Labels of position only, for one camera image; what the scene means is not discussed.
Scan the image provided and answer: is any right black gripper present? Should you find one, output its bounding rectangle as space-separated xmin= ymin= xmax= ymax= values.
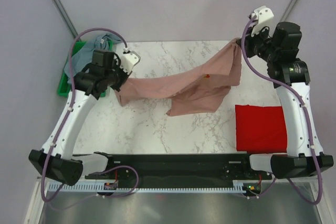
xmin=237 ymin=23 xmax=279 ymax=63

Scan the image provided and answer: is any pink t shirt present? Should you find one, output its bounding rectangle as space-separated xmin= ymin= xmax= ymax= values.
xmin=115 ymin=39 xmax=242 ymax=116

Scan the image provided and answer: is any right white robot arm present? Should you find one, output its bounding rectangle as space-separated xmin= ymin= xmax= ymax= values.
xmin=237 ymin=20 xmax=334 ymax=179

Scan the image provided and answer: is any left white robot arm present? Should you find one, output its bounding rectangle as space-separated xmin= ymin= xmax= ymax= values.
xmin=28 ymin=49 xmax=140 ymax=186

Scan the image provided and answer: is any grey-blue t shirt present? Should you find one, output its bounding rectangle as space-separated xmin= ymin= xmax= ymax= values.
xmin=71 ymin=33 xmax=122 ymax=77

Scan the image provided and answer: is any green plastic bin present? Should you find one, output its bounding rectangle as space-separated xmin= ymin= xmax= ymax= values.
xmin=57 ymin=40 xmax=115 ymax=98

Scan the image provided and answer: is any folded red t shirt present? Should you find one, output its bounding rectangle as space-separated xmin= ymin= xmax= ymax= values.
xmin=235 ymin=105 xmax=287 ymax=154

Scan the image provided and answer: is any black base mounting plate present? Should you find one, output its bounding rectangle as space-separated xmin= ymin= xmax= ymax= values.
xmin=85 ymin=153 xmax=271 ymax=189

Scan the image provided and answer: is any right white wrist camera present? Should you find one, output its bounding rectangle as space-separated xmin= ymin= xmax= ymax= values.
xmin=249 ymin=5 xmax=274 ymax=37

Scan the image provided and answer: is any left white cable duct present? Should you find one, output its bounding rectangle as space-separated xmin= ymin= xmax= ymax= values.
xmin=60 ymin=180 xmax=118 ymax=193

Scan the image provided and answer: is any white cable duct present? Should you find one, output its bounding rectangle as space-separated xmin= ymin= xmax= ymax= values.
xmin=60 ymin=180 xmax=118 ymax=193
xmin=117 ymin=182 xmax=246 ymax=194

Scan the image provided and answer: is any left aluminium corner post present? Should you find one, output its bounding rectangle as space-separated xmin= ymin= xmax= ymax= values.
xmin=52 ymin=0 xmax=78 ymax=38

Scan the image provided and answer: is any right white cable duct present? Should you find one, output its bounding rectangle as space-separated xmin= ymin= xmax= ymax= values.
xmin=117 ymin=182 xmax=246 ymax=194

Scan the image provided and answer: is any aluminium rail frame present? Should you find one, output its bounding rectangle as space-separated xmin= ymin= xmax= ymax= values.
xmin=25 ymin=179 xmax=334 ymax=223

